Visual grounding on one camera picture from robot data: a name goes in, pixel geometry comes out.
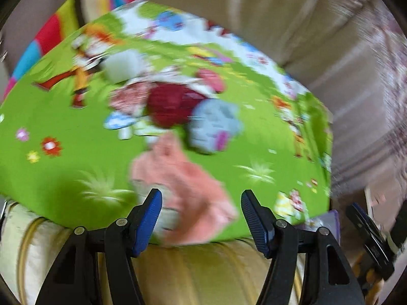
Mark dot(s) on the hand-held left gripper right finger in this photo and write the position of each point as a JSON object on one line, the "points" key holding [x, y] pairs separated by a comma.
{"points": [[256, 222]]}

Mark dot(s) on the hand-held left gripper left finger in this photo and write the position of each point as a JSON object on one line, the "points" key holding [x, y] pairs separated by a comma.
{"points": [[148, 222]]}

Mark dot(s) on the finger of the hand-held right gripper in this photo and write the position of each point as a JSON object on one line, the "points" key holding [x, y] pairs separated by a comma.
{"points": [[365, 228]]}

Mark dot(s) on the salmon pink fluffy garment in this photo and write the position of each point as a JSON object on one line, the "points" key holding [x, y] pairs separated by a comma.
{"points": [[190, 181]]}

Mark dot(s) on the purple packet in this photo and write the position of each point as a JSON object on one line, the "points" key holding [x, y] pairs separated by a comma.
{"points": [[330, 225]]}

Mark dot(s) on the cream striped mattress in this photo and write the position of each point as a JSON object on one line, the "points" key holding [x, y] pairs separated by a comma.
{"points": [[190, 276]]}

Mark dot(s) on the dark red garment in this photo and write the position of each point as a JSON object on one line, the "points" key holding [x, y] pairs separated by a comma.
{"points": [[171, 101]]}

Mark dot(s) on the cartoon printed blanket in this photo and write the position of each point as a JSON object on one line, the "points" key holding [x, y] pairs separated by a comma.
{"points": [[63, 117]]}

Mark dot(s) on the small pink hat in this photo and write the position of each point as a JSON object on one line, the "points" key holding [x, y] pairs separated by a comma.
{"points": [[211, 79]]}

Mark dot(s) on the white fluffy scarf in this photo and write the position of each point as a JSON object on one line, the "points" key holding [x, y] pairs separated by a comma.
{"points": [[122, 65]]}

